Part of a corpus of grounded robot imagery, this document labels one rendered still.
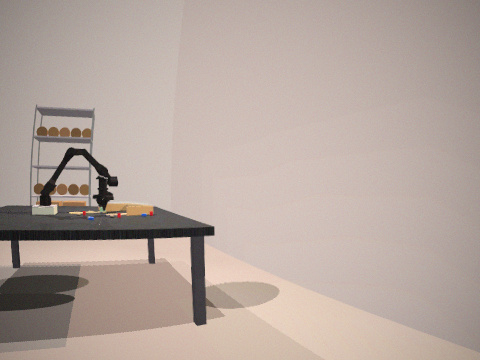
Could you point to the tan open-top box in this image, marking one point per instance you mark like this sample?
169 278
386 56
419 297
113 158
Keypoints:
133 208

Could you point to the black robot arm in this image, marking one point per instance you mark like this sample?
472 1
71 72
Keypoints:
45 199

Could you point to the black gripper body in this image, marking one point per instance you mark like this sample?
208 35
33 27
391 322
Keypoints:
102 194

